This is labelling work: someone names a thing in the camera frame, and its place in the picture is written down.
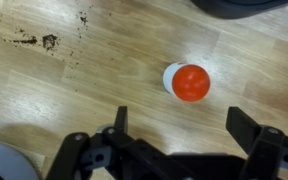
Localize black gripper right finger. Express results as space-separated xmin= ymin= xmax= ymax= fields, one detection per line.
xmin=225 ymin=106 xmax=288 ymax=180

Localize small orange and white bottle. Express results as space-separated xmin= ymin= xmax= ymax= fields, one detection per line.
xmin=162 ymin=61 xmax=212 ymax=103

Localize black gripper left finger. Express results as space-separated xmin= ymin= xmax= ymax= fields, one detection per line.
xmin=45 ymin=105 xmax=142 ymax=180

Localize spilled coffee grounds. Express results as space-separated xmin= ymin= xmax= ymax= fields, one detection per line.
xmin=0 ymin=9 xmax=95 ymax=68

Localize black coffee maker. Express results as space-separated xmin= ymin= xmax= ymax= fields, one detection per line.
xmin=190 ymin=0 xmax=288 ymax=20

